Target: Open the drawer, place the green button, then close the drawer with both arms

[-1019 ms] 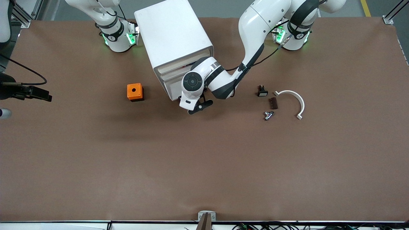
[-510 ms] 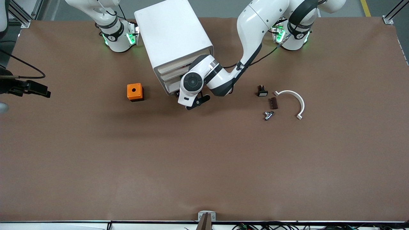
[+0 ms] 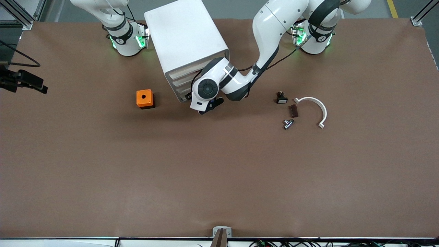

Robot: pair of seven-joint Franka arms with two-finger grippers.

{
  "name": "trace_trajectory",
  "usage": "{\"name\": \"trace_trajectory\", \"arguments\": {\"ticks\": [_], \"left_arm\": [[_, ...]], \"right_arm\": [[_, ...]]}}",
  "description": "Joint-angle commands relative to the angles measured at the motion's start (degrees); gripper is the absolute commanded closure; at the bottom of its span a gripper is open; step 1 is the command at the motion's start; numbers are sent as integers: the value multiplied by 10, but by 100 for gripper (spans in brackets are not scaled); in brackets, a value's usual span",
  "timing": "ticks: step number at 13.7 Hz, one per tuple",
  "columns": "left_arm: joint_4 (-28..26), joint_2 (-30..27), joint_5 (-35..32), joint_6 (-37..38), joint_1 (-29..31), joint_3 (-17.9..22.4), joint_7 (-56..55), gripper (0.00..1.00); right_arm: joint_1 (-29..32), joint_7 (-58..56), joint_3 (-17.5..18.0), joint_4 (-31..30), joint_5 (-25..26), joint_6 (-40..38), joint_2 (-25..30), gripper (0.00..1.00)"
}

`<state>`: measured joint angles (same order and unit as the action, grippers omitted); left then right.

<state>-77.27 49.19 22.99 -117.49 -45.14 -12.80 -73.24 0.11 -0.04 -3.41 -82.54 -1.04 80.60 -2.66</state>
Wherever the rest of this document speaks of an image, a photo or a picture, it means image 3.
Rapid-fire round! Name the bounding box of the white drawer cabinet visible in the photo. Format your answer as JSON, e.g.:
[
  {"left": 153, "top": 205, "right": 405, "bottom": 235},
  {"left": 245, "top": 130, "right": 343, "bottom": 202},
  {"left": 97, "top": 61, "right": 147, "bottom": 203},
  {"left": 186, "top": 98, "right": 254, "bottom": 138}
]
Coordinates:
[{"left": 144, "top": 0, "right": 231, "bottom": 103}]

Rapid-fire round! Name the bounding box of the brown table cover sheet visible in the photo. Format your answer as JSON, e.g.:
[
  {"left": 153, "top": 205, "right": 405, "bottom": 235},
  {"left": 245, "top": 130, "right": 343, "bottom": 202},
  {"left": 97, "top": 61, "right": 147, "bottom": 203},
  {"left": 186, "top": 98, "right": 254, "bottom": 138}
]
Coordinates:
[{"left": 0, "top": 17, "right": 439, "bottom": 239}]

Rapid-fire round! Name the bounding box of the connector plate green light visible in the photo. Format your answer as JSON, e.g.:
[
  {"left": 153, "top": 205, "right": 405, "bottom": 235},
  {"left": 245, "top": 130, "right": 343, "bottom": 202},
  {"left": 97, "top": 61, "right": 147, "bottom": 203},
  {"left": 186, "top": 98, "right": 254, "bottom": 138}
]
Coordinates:
[
  {"left": 292, "top": 21, "right": 306, "bottom": 47},
  {"left": 137, "top": 23, "right": 150, "bottom": 49}
]

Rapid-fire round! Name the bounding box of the white curved plastic arc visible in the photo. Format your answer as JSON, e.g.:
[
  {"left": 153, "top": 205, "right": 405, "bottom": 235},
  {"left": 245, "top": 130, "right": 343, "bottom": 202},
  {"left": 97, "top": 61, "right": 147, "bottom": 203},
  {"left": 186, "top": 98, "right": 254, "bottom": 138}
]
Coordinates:
[{"left": 294, "top": 97, "right": 328, "bottom": 129}]

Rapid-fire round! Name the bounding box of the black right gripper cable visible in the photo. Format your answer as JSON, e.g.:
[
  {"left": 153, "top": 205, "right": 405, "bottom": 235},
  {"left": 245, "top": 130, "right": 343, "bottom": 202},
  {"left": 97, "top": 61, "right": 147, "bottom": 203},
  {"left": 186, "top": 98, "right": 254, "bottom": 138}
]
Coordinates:
[{"left": 0, "top": 39, "right": 41, "bottom": 68}]

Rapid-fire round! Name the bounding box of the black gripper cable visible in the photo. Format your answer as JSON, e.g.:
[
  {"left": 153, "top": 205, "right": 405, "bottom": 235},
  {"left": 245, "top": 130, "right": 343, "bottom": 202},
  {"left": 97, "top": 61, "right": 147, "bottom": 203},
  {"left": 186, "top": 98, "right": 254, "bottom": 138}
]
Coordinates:
[
  {"left": 236, "top": 46, "right": 299, "bottom": 72},
  {"left": 0, "top": 39, "right": 41, "bottom": 68}
]

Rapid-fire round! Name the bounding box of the orange button enclosure box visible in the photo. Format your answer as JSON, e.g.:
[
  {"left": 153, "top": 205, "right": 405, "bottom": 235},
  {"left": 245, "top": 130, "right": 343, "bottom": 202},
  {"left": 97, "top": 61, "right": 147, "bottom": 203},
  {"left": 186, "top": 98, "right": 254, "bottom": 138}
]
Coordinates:
[{"left": 136, "top": 89, "right": 155, "bottom": 110}]

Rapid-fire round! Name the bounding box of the aluminium frame extrusion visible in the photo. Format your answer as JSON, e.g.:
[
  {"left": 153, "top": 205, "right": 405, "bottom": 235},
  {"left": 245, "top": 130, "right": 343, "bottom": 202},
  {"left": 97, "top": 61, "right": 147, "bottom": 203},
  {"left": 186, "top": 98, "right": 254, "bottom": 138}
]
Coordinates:
[
  {"left": 0, "top": 0, "right": 47, "bottom": 31},
  {"left": 411, "top": 0, "right": 439, "bottom": 27}
]

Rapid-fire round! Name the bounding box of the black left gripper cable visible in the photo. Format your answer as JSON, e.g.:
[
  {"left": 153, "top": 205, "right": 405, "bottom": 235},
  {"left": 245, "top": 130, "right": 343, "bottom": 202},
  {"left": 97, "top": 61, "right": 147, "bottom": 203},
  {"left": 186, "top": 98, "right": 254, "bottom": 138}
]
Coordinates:
[{"left": 236, "top": 46, "right": 299, "bottom": 72}]

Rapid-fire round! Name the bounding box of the grey metal bracket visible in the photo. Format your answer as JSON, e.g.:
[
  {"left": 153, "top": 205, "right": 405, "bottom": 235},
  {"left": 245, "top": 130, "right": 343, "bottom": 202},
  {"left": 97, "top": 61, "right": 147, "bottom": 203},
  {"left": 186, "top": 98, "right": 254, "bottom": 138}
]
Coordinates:
[{"left": 212, "top": 226, "right": 232, "bottom": 238}]

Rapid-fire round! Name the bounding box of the metal camera post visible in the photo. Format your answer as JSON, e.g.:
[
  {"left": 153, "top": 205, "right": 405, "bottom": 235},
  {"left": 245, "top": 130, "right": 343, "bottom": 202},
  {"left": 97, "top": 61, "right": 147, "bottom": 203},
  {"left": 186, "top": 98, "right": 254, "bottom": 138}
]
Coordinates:
[{"left": 210, "top": 229, "right": 228, "bottom": 247}]

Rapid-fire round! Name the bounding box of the black cable bundle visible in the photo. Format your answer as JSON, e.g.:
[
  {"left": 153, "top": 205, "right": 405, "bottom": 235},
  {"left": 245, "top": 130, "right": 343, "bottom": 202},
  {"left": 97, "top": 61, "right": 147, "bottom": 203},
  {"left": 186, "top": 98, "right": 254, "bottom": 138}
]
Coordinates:
[{"left": 249, "top": 238, "right": 439, "bottom": 247}]

